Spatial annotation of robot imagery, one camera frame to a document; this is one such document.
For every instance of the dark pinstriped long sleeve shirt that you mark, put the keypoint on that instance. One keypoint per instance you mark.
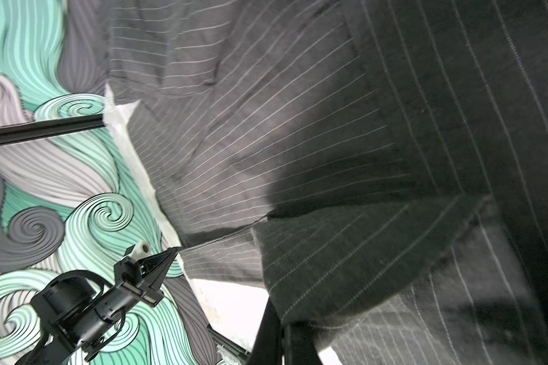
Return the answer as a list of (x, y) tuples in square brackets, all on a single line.
[(379, 167)]

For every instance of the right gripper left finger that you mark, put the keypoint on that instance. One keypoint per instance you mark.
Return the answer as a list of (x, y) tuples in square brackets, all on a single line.
[(268, 345)]

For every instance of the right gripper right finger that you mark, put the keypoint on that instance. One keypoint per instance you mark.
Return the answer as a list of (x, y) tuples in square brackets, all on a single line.
[(299, 346)]

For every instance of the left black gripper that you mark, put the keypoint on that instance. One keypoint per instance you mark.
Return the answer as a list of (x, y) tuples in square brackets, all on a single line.
[(82, 311)]

